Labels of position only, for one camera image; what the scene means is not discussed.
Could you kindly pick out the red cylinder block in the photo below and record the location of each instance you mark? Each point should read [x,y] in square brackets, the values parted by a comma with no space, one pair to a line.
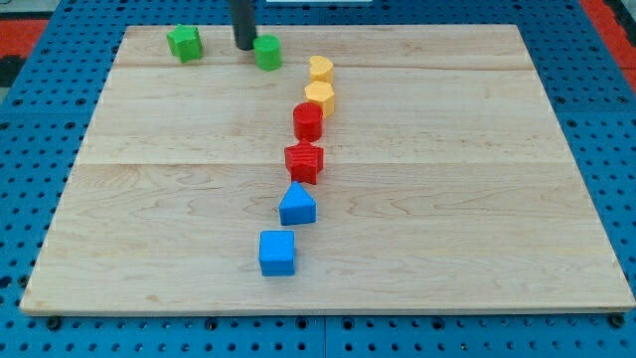
[307,121]

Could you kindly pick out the blue triangle block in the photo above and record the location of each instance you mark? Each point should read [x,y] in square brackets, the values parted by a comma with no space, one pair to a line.
[297,206]

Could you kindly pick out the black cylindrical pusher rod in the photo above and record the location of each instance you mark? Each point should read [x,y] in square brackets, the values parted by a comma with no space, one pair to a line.
[243,21]

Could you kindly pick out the green star block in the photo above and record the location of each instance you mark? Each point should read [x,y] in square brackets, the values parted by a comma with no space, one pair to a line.
[185,43]

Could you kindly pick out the yellow heart block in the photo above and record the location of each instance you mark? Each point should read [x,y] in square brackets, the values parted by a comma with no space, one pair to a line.
[321,69]

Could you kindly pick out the light wooden board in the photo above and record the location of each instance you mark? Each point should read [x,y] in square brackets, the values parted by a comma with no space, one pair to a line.
[448,186]

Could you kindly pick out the blue cube block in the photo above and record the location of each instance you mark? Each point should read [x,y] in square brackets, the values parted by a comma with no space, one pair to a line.
[276,253]

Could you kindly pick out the green cylinder block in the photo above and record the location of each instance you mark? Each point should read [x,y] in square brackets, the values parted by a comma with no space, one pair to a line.
[267,52]

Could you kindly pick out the yellow hexagon block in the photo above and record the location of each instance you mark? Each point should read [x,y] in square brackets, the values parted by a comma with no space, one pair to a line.
[322,94]

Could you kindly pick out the red star block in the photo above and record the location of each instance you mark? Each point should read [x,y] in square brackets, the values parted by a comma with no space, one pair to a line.
[304,161]

